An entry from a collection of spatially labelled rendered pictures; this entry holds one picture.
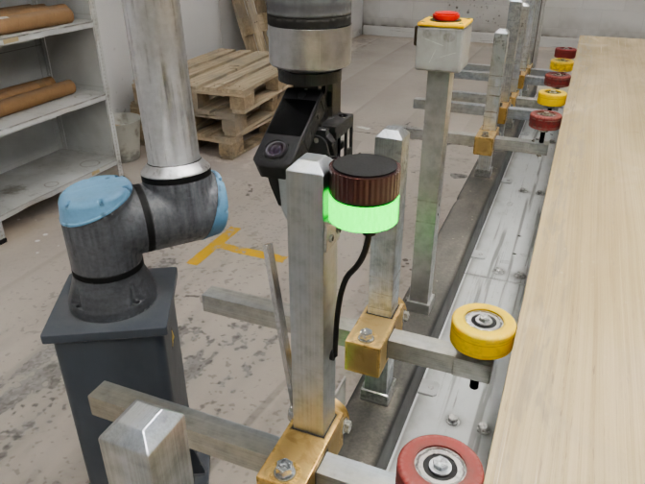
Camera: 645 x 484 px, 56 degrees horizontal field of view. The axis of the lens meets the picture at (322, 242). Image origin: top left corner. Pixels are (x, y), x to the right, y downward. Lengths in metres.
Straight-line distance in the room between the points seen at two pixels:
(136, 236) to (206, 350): 0.99
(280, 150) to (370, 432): 0.46
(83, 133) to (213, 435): 3.28
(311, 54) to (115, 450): 0.43
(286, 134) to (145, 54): 0.67
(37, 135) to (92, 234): 2.63
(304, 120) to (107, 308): 0.81
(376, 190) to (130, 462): 0.26
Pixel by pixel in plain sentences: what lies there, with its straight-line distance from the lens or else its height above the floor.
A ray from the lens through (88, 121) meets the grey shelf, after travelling 3.80.
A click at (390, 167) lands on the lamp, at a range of 0.50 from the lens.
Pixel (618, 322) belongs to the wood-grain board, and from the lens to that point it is 0.86.
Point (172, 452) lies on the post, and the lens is 0.38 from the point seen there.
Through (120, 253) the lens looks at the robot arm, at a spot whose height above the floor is 0.75.
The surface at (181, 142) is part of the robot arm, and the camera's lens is 1.30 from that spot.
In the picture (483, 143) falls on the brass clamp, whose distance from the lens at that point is 1.70.
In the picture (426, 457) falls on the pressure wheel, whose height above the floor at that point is 0.90.
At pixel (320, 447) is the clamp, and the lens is 0.66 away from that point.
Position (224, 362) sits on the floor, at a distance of 2.16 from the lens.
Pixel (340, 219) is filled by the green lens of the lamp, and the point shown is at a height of 1.13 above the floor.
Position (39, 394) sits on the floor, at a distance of 2.21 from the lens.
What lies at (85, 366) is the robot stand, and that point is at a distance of 1.42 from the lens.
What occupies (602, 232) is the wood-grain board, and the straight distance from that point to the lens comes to 1.09.
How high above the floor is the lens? 1.35
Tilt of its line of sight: 28 degrees down
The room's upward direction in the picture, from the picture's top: straight up
